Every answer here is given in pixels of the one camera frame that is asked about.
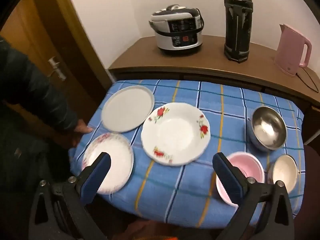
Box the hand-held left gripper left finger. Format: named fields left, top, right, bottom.
left=29, top=152, right=112, bottom=240

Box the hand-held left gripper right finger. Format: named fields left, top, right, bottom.
left=212, top=152, right=295, bottom=240

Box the pink bowl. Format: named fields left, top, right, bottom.
left=215, top=151, right=265, bottom=207

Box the pink floral white plate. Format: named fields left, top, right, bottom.
left=82, top=132, right=134, bottom=195

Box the stainless steel bowl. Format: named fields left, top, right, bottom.
left=248, top=106, right=287, bottom=152

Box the red flower white plate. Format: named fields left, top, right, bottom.
left=141, top=102, right=211, bottom=167

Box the plain white plate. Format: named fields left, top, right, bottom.
left=101, top=85, right=155, bottom=133

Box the another person's forearm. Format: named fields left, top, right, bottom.
left=0, top=36, right=79, bottom=133

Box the blue plaid cloth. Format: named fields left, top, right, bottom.
left=69, top=79, right=305, bottom=229

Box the wooden cabinet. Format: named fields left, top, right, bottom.
left=108, top=35, right=320, bottom=145

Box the pink electric kettle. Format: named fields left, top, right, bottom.
left=274, top=24, right=312, bottom=75

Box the white black rice cooker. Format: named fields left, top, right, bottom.
left=149, top=4, right=204, bottom=55

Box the black thermos flask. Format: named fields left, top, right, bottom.
left=224, top=0, right=253, bottom=63

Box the wooden door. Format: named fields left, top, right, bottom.
left=0, top=0, right=113, bottom=140

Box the metal door handle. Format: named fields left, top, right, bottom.
left=48, top=56, right=67, bottom=81

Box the black kettle cable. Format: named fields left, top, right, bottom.
left=295, top=67, right=320, bottom=93

